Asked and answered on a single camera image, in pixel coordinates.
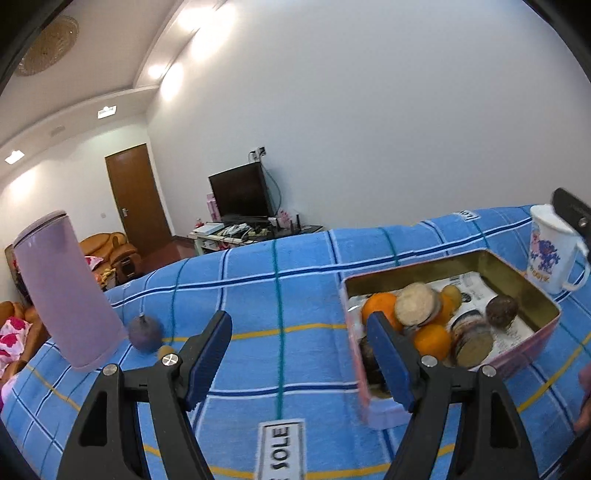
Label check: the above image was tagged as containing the cut taro piece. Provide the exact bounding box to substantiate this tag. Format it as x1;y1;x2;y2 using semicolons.
450;318;495;368
394;282;443;329

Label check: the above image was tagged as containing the brown wooden door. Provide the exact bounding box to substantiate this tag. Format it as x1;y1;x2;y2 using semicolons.
105;143;174;259

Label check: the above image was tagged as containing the brown leather armchair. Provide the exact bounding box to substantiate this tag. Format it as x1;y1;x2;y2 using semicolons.
79;232;139;284

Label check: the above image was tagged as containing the white mug with blue print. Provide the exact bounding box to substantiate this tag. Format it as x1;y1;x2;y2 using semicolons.
526;204;591;295

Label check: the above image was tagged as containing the pink tin box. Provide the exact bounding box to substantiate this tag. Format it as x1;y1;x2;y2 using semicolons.
338;248;563;431

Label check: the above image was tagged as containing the lilac electric kettle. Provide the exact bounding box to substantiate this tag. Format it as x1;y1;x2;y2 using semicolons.
12;210;129;374

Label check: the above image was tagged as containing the round ornate ceiling lamp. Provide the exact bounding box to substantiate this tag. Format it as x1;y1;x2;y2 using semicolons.
14;16;80;77

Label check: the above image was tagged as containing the black television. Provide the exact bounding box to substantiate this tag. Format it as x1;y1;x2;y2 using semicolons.
208;162;273;220

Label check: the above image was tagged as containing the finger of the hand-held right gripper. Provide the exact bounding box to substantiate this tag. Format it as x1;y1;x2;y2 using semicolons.
551;187;591;241

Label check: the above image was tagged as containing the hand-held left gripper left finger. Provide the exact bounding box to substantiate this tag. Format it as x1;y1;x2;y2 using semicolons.
55;310;233;480

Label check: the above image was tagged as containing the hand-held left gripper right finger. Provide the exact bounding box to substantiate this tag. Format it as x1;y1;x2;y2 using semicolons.
366;311;541;480

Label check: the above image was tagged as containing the purple round fruit with stem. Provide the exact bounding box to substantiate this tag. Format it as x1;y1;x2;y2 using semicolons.
128;314;164;354

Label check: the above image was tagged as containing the white television stand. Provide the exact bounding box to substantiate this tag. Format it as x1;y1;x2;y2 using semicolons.
188;222;324;254

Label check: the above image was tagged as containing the blue plaid blanket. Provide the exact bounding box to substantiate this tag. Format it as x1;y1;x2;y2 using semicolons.
0;205;591;480

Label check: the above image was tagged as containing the dark brown whole taro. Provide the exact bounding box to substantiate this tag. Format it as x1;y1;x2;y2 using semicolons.
359;335;393;400

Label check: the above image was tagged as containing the pink patterned cushion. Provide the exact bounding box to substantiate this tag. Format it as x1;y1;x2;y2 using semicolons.
0;316;31;365

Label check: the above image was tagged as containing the person's right forearm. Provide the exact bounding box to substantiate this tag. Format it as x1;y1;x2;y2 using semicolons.
575;364;591;432

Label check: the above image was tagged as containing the orange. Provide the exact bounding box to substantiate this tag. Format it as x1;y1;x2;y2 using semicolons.
412;324;452;363
361;292;399;326

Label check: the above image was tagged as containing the black power cable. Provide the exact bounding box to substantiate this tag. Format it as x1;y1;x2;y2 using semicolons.
261;159;283;217

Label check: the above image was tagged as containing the dark brown passion fruit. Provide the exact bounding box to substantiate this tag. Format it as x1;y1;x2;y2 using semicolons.
485;295;519;329

